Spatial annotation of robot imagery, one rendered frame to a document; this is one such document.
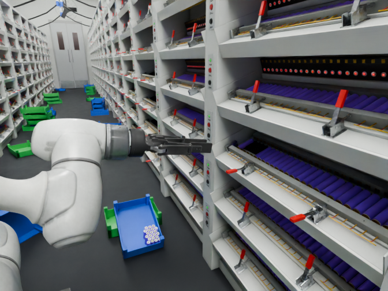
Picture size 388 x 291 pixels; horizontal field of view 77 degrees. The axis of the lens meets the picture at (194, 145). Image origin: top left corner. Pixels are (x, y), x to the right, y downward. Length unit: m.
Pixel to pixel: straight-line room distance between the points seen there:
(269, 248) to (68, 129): 0.65
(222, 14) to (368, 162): 0.62
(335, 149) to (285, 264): 0.39
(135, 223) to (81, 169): 0.92
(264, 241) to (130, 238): 0.76
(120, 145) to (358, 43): 0.52
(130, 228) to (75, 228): 0.91
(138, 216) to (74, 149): 0.94
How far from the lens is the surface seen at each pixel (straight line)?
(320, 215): 0.64
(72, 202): 0.53
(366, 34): 0.52
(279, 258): 0.82
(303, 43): 0.61
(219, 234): 1.15
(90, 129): 0.62
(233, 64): 0.92
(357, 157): 0.53
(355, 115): 0.60
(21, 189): 0.55
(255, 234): 0.89
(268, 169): 0.77
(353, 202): 0.66
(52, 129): 0.62
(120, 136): 0.62
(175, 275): 1.24
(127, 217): 1.47
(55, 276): 1.38
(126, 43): 2.92
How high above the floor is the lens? 0.91
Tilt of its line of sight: 19 degrees down
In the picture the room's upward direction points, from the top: straight up
